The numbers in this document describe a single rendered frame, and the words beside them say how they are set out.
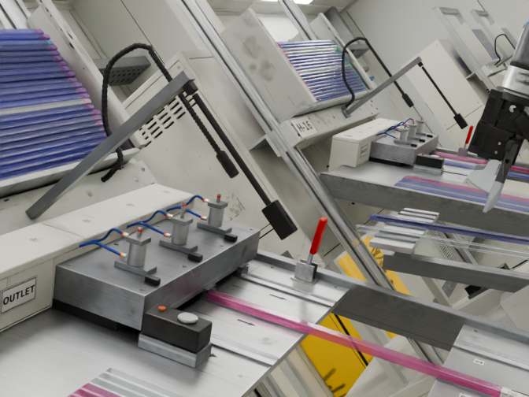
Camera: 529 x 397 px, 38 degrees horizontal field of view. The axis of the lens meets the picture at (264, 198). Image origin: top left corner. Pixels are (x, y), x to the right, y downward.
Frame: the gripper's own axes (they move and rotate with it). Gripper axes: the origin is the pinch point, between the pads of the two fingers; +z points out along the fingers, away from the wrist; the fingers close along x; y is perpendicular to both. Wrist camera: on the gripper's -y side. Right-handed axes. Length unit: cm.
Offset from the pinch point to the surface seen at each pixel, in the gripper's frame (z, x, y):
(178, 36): 10, -251, 191
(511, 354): 13.1, 30.8, -9.9
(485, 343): 13.5, 29.9, -6.3
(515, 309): 14.6, 2.7, -9.9
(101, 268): 15, 56, 41
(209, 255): 13, 42, 33
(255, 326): 18, 46, 22
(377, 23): -35, -724, 193
